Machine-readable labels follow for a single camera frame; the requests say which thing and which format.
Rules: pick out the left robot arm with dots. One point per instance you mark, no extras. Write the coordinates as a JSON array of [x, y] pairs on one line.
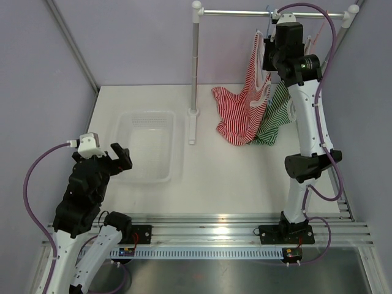
[[74, 217]]

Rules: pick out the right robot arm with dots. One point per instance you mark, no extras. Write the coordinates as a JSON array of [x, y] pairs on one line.
[[301, 74]]

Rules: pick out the clear plastic basket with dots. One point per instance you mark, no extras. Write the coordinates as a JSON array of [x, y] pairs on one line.
[[149, 137]]

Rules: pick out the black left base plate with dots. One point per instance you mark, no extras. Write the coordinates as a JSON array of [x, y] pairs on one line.
[[141, 234]]

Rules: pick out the pink wire hanger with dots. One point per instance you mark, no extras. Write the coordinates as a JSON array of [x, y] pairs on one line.
[[315, 39]]

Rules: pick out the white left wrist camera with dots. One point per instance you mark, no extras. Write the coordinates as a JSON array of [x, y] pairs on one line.
[[87, 146]]

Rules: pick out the metal clothes rack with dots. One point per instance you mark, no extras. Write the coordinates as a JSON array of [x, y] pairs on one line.
[[347, 17]]

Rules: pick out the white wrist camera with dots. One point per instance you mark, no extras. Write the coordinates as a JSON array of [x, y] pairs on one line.
[[87, 146], [283, 16]]

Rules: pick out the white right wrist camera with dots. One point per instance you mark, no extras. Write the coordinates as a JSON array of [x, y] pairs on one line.
[[283, 16]]

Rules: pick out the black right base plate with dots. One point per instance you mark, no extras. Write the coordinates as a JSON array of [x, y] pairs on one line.
[[273, 235]]

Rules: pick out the white slotted cable duct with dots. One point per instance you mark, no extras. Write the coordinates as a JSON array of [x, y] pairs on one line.
[[198, 253]]

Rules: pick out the green striped tank top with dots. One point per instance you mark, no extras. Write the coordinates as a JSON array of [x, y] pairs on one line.
[[267, 112]]

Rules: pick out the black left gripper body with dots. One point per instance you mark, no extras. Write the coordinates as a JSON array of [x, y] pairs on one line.
[[111, 167]]

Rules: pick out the aluminium mounting rail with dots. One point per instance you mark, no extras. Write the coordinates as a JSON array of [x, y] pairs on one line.
[[241, 229]]

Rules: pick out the red striped tank top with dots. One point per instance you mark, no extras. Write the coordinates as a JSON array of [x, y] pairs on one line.
[[241, 113]]

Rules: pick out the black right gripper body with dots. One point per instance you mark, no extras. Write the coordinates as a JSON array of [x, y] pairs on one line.
[[270, 58]]

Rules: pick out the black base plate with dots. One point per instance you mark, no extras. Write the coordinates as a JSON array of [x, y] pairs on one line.
[[141, 234], [273, 235]]

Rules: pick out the blue wire hanger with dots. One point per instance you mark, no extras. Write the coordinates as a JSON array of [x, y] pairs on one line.
[[269, 23]]

